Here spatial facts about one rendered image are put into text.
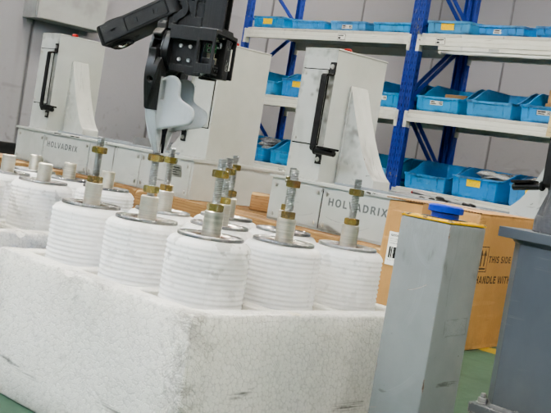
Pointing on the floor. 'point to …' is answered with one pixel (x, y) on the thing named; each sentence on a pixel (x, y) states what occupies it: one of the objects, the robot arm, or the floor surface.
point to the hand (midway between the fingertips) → (154, 141)
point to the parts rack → (323, 38)
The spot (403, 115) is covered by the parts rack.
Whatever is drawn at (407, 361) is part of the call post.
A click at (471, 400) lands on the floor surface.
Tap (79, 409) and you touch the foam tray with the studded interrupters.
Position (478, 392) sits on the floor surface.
